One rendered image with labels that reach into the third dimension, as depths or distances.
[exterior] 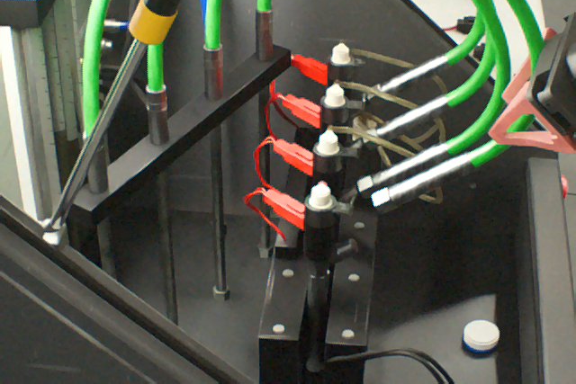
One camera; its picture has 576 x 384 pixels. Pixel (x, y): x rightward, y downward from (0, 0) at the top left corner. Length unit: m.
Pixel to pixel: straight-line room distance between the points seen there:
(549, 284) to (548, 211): 0.12
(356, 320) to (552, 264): 0.24
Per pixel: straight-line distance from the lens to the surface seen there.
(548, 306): 1.19
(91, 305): 0.68
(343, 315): 1.11
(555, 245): 1.26
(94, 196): 1.06
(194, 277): 1.37
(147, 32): 0.58
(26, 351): 0.71
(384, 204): 1.02
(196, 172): 1.43
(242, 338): 1.30
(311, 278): 1.09
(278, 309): 1.11
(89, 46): 0.98
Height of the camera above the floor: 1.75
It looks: 37 degrees down
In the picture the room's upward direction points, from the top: 1 degrees clockwise
